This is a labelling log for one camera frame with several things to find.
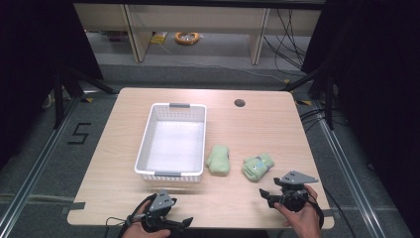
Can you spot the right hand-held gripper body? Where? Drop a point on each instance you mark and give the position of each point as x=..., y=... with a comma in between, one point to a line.
x=295, y=198

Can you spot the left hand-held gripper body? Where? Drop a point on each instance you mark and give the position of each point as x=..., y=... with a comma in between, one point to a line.
x=161, y=201

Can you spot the green mitten with face print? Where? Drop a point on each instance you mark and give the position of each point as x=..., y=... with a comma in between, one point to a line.
x=257, y=166

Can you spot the white plastic basket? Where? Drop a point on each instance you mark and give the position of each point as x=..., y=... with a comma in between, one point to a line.
x=175, y=145

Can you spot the plain green mitten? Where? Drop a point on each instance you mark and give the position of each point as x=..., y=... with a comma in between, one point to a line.
x=219, y=161

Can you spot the person's right hand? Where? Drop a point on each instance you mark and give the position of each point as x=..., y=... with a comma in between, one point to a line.
x=307, y=221

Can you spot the person's left hand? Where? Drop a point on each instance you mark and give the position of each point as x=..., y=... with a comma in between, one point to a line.
x=133, y=231

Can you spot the dark round table grommet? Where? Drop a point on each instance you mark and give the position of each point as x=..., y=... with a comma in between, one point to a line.
x=239, y=102

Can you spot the black metal stand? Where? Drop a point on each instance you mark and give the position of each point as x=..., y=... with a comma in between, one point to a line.
x=329, y=99
x=58, y=99

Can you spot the black curtain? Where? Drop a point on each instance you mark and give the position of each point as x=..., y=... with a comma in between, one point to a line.
x=379, y=82
x=33, y=66

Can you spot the yellow packet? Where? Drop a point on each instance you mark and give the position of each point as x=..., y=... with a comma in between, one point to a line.
x=158, y=38

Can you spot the light wooden shelf unit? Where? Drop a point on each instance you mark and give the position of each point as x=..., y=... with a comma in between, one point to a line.
x=198, y=16

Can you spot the metal floor rail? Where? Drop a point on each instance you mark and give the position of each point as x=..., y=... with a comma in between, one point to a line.
x=346, y=172
x=36, y=168

